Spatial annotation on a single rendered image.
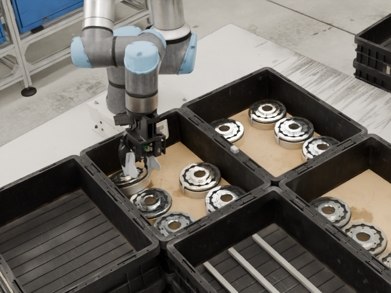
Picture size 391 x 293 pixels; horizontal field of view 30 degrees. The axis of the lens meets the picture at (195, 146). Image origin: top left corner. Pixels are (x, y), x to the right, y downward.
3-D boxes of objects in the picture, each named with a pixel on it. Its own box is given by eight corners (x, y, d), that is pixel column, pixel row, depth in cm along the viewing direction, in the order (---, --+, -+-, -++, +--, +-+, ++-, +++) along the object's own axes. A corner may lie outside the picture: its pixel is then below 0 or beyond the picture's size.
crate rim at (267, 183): (78, 159, 181) (76, 152, 179) (178, 113, 193) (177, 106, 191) (163, 252, 154) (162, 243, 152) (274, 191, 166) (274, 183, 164)
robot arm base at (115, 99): (96, 106, 217) (91, 77, 211) (131, 82, 226) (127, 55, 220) (132, 122, 209) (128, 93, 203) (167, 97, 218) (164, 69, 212)
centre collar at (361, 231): (346, 237, 159) (346, 235, 159) (362, 227, 161) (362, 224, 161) (363, 249, 156) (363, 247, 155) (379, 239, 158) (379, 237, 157)
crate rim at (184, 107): (178, 113, 193) (178, 106, 191) (267, 72, 205) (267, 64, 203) (274, 191, 166) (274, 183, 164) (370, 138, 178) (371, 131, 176)
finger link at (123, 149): (118, 168, 176) (124, 135, 172) (116, 165, 177) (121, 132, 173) (135, 165, 179) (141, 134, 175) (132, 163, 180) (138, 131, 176)
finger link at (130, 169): (130, 193, 176) (135, 160, 172) (117, 181, 180) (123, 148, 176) (141, 192, 178) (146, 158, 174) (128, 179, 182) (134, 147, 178)
